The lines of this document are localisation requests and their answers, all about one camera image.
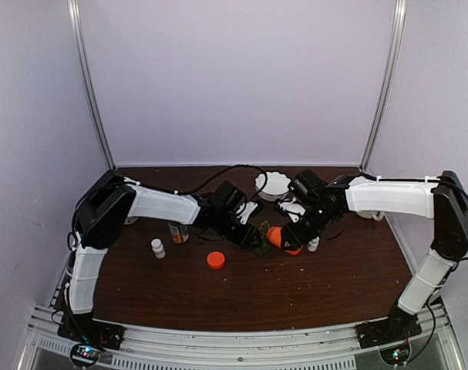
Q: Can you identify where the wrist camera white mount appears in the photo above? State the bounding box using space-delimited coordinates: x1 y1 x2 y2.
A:
234 200 264 225
274 197 306 223

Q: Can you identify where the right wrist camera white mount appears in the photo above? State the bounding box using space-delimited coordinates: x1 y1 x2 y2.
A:
274 197 306 223

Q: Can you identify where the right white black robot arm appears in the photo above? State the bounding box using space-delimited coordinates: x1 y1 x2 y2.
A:
268 170 468 341

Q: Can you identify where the aluminium frame post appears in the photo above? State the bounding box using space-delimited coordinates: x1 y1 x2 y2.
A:
359 0 407 171
67 0 116 170

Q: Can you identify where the orange pill bottle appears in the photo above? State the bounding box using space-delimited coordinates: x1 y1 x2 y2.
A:
267 227 302 256

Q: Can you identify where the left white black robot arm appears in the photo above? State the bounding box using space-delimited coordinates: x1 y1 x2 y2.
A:
65 172 261 342

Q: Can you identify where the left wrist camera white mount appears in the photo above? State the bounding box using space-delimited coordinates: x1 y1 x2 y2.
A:
234 200 264 225

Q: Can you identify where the grey lid pill bottle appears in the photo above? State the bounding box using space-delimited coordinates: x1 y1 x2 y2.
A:
168 222 189 244

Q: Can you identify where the left aluminium frame post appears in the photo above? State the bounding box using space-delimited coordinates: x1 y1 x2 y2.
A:
67 0 116 170

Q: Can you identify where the green weekly pill organizer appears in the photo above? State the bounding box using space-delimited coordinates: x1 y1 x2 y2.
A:
251 221 272 257

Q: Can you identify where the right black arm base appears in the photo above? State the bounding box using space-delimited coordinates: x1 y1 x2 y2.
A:
355 314 423 367

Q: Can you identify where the cream ceramic mug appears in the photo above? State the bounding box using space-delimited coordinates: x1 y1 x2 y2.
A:
356 211 384 222

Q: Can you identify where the paper cup with orange contents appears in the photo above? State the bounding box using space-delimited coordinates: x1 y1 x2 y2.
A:
124 217 139 225

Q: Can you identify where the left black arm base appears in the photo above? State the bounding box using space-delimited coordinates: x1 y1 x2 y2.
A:
57 307 125 369

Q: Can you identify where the white fluted ceramic bowl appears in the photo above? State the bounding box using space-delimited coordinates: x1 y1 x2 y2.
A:
254 171 291 202

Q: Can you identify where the small white pill bottle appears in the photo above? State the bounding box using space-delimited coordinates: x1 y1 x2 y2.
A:
150 238 166 259

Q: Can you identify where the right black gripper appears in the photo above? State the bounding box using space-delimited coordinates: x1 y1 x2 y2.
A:
281 203 336 251

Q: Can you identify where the front aluminium rail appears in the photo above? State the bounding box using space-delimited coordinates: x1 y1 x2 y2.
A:
14 304 466 369

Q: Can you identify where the right aluminium frame post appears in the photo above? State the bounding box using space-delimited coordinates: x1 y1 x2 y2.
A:
359 0 407 171

